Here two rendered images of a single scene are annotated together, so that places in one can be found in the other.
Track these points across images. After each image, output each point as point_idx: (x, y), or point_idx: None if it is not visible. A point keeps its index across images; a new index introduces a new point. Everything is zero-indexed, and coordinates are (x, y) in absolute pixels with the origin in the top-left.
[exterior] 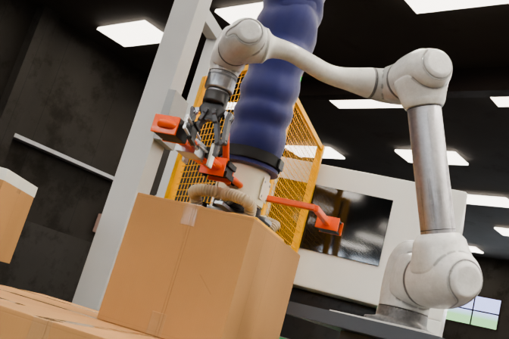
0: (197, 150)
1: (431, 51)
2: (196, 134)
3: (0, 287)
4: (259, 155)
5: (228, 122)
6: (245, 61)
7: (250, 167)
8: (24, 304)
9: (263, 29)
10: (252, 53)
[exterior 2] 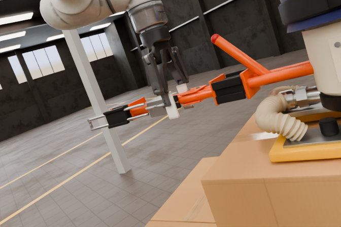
0: (152, 113)
1: None
2: (123, 112)
3: None
4: (286, 15)
5: (147, 69)
6: (86, 21)
7: (304, 34)
8: (198, 218)
9: (40, 3)
10: (64, 25)
